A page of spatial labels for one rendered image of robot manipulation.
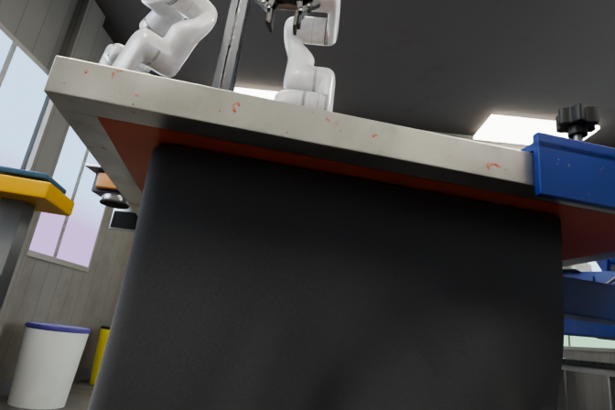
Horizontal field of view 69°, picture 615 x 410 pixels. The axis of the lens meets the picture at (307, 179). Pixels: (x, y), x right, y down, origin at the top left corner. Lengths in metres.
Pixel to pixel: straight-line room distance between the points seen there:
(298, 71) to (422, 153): 0.95
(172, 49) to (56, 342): 3.15
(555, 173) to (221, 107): 0.35
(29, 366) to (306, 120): 3.93
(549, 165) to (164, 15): 1.26
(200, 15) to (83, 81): 1.01
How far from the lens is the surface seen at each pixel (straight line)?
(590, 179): 0.55
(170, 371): 0.47
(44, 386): 4.24
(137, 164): 0.60
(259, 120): 0.44
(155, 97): 0.45
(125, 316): 0.47
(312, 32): 1.47
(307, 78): 1.37
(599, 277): 1.49
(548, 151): 0.53
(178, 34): 1.40
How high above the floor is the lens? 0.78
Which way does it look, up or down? 19 degrees up
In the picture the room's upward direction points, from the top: 8 degrees clockwise
